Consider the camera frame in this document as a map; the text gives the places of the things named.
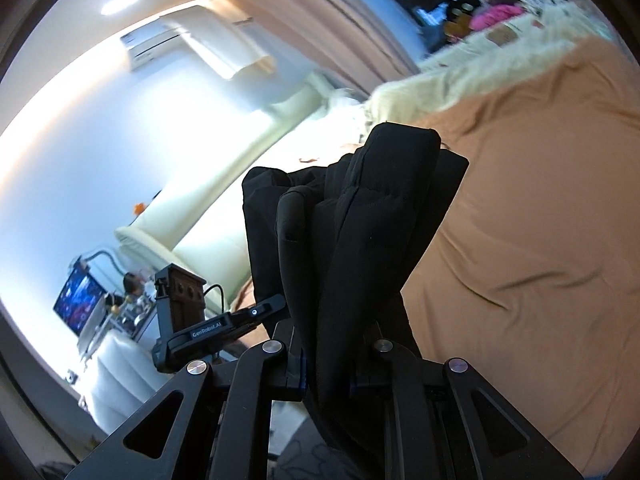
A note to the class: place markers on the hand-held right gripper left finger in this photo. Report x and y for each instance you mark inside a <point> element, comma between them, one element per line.
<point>295,375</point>

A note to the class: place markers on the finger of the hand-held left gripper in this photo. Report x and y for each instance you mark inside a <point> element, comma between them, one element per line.
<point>262,310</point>

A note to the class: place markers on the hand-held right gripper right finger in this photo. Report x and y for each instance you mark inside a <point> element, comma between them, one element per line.
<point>365,375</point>

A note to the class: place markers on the black shirt with yellow print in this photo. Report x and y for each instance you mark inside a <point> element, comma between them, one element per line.
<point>370,220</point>

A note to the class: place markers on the grey curved pipe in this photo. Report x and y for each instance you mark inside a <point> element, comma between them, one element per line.
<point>102,254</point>

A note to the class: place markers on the cream padded headboard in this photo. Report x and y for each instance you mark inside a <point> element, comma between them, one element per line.
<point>210,210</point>

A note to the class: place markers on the white quilted cover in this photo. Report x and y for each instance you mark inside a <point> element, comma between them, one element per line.
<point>120,385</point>

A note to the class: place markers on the television screen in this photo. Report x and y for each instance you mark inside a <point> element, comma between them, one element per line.
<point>80,300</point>

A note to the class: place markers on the small orange item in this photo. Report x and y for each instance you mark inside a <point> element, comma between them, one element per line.
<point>140,207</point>

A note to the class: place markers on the white fluffy cloth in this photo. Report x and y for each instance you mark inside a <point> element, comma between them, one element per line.
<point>345,105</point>

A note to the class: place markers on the white air conditioner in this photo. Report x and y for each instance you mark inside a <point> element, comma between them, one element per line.
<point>150,42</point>

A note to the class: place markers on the white boxy fixture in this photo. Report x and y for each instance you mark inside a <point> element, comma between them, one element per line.
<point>220,40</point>

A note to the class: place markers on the cream blanket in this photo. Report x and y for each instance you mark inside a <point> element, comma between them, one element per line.
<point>450,85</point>

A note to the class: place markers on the pink curtain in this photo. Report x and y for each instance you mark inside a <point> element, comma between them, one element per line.
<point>325,20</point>

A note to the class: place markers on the ceiling light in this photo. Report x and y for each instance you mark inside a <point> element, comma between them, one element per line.
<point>115,6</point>

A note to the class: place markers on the black plush toy with glasses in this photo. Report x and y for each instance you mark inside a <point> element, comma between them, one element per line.
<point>462,12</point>

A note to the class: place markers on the pink cloth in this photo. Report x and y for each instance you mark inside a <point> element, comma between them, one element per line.
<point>495,16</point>

